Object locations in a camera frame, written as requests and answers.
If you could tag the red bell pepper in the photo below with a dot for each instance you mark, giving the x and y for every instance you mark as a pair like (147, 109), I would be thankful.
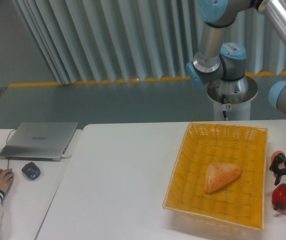
(279, 197)

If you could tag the black computer mouse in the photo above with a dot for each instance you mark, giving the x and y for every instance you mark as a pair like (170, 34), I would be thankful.
(9, 176)

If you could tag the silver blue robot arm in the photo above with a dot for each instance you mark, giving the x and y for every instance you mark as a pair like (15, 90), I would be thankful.
(220, 65)

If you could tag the yellow woven basket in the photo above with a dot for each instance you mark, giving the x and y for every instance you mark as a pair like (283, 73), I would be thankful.
(240, 202)

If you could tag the brown egg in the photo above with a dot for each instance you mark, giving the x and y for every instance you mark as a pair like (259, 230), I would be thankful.
(275, 154)

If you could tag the triangular bread pastry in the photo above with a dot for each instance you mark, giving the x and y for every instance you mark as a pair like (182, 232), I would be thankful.
(219, 175)

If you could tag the white usb plug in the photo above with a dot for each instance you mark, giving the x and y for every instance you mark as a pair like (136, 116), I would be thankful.
(66, 156)

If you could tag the silver closed laptop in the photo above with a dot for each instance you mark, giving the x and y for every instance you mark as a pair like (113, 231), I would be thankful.
(41, 141)

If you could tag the dark grey small case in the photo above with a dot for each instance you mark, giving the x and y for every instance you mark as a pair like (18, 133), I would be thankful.
(31, 171)

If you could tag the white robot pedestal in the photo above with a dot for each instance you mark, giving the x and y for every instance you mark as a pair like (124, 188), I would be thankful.
(232, 99)

